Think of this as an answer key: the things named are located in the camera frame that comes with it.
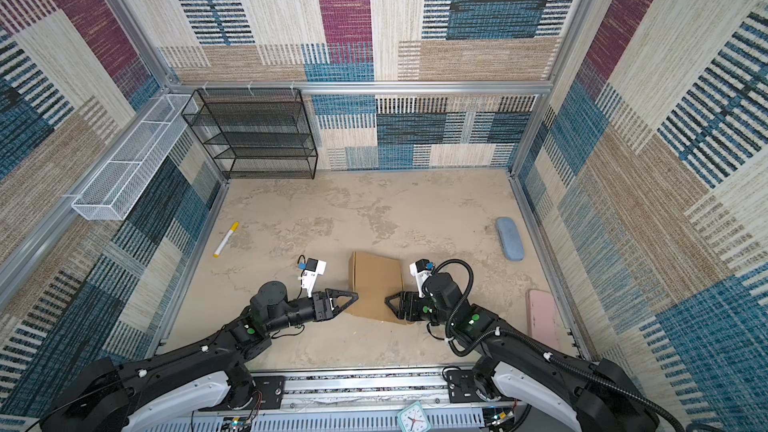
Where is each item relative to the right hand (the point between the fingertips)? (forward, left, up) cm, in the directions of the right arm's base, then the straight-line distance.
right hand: (394, 306), depth 80 cm
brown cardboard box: (+9, +6, -2) cm, 11 cm away
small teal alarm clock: (-24, -3, -5) cm, 24 cm away
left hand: (-1, +10, +9) cm, 13 cm away
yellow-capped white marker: (+27, +56, -7) cm, 62 cm away
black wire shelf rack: (+61, +48, +10) cm, 78 cm away
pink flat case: (-2, -39, -5) cm, 40 cm away
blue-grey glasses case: (+23, -39, -6) cm, 45 cm away
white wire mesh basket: (+19, +64, +27) cm, 73 cm away
